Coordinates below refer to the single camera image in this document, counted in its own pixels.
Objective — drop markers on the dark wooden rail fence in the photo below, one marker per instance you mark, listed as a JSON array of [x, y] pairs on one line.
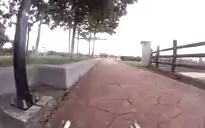
[[176, 56]]

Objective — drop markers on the stone tree surround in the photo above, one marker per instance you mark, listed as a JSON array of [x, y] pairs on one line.
[[20, 111]]

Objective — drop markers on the pale concrete pillar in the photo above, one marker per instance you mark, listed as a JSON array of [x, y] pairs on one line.
[[145, 53]]

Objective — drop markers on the large dark tree trunk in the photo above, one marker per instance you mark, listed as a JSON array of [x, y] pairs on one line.
[[20, 60]]

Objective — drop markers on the red paved path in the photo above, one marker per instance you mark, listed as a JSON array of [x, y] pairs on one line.
[[123, 90]]

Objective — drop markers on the dark hedge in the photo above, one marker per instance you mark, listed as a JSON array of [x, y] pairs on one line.
[[130, 58]]

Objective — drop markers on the row of trees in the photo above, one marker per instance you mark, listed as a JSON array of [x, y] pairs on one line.
[[86, 20]]

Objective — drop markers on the grass strip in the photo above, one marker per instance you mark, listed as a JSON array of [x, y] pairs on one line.
[[40, 60]]

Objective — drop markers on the robot's own part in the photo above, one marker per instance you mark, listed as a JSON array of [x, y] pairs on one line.
[[66, 124], [135, 125]]

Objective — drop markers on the grey concrete low wall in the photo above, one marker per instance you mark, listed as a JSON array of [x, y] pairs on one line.
[[61, 74]]

